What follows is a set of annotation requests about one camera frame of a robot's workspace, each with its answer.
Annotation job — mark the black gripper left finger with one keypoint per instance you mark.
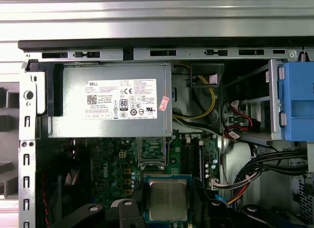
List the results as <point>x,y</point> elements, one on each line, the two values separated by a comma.
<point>127,215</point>

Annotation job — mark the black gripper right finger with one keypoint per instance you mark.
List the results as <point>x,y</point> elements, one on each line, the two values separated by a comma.
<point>198,213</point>

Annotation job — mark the silver CPU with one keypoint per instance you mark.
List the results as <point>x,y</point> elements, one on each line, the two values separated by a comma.
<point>168,201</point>

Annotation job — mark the black RAM slot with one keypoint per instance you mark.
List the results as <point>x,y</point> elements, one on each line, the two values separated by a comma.
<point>185,159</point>
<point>197,159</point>

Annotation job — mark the green motherboard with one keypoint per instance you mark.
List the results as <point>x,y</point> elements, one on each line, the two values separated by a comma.
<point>110,164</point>

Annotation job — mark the metal socket cover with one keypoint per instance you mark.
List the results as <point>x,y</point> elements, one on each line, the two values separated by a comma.
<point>152,161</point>

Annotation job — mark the black case fan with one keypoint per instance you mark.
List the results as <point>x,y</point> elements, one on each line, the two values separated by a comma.
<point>73,179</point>

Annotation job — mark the grey power supply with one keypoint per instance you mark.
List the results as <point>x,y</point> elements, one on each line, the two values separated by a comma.
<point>73,125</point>

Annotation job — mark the metal drive cage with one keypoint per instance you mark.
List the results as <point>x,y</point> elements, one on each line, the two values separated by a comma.
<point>272,103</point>

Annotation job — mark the blue plastic drive latch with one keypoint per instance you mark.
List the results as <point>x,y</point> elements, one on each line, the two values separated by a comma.
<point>296,103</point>

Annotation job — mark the black PC case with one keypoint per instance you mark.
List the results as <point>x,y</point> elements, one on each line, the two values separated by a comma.
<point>147,43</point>

